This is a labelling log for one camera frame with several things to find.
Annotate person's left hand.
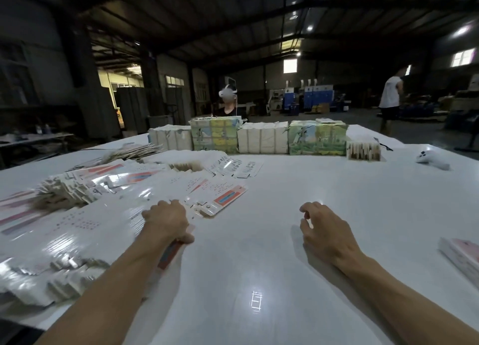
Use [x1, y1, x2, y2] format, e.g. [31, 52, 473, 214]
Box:
[142, 199, 196, 245]

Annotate person's right hand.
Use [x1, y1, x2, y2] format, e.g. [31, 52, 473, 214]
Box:
[299, 201, 365, 272]

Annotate red white carton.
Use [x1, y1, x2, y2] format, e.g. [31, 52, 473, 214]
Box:
[142, 223, 197, 297]

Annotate pile of carton blanks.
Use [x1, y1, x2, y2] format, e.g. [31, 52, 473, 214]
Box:
[0, 150, 263, 312]

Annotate person's right forearm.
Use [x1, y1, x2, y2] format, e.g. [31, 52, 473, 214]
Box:
[340, 251, 479, 345]

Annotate person's left forearm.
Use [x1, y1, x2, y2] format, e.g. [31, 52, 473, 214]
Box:
[37, 229, 177, 345]

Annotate pile of grey flat sheets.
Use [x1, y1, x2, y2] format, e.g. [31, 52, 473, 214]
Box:
[97, 143, 162, 163]

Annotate row of white cartons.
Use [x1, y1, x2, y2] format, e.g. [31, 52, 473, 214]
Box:
[148, 124, 194, 151]
[237, 121, 290, 155]

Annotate small beige card stack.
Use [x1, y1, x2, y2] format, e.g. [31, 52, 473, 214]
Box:
[346, 141, 382, 161]

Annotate green printed carton bundle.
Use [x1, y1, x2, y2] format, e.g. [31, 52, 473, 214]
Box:
[288, 119, 348, 157]

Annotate green yellow carton bundle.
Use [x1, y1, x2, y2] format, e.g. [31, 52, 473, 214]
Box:
[189, 116, 244, 155]

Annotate grey crate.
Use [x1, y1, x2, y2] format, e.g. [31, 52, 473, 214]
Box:
[148, 115, 175, 129]

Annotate dark grey cabinet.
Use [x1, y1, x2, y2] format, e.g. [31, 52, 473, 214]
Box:
[116, 87, 151, 133]

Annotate small white object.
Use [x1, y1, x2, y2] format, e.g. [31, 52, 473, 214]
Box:
[416, 149, 451, 171]

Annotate blue machine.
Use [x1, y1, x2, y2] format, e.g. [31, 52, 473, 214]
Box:
[283, 79, 335, 112]

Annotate white headset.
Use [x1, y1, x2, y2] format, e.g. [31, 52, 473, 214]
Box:
[219, 85, 238, 104]

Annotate grey side table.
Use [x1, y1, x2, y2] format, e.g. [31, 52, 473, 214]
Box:
[0, 132, 74, 166]

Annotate black floor stand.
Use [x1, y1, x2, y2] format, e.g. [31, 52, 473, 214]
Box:
[457, 109, 479, 151]

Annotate blue bins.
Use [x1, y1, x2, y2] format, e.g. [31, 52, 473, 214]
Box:
[445, 109, 479, 130]

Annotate double wall window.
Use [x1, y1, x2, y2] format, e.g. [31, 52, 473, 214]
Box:
[451, 48, 476, 67]

